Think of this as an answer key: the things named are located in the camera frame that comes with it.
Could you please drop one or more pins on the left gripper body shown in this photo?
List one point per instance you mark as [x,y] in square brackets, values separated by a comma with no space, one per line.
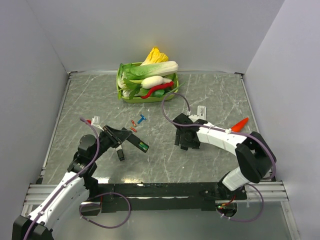
[108,138]

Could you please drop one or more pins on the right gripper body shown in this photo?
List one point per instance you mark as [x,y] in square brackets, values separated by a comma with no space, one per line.
[184,141]

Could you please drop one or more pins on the black remote control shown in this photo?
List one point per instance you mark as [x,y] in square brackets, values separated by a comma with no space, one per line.
[134,140]

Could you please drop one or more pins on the white battery cover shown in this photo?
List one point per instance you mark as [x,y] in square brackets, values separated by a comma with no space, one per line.
[202,112]

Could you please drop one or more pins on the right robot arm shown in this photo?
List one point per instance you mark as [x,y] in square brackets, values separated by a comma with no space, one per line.
[255,158]

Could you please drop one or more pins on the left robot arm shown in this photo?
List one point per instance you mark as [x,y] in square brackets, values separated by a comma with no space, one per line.
[76,186]

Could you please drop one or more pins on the green plastic tray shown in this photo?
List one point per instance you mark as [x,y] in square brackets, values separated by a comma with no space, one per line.
[156,96]

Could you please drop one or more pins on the orange toy carrot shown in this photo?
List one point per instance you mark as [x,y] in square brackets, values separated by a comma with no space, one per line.
[240,125]

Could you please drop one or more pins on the green parsley sprig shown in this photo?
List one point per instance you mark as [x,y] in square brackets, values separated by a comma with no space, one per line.
[128,88]

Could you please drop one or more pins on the red chili pepper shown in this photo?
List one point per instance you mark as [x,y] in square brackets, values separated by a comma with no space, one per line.
[158,87]

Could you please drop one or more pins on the black base bar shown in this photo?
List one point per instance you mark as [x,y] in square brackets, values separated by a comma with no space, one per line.
[115,197]

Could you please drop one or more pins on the white toy radish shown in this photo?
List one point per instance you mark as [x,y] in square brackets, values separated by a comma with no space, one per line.
[153,81]

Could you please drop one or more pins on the small green bok choy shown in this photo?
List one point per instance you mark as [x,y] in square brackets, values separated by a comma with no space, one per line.
[120,74]

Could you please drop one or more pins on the long green napa cabbage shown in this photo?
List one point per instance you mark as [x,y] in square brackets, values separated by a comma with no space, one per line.
[141,72]

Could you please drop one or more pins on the yellow toy cabbage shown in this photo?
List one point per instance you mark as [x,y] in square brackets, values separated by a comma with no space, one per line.
[155,56]

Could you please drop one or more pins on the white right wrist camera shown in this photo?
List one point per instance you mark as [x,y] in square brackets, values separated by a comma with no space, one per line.
[193,117]

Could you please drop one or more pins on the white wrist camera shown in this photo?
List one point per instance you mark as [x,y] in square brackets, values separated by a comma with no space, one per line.
[193,117]
[95,122]

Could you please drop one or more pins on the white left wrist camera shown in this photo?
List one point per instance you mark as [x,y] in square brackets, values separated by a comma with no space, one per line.
[95,122]

